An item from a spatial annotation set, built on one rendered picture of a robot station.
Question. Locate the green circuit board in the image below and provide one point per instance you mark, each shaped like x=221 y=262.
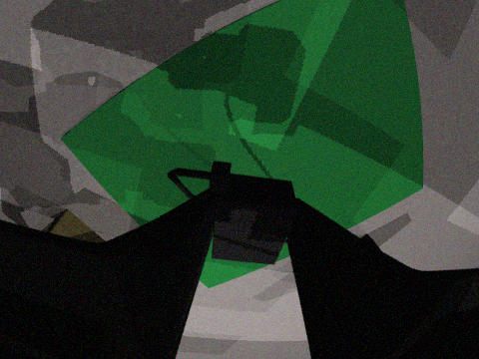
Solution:
x=320 y=92

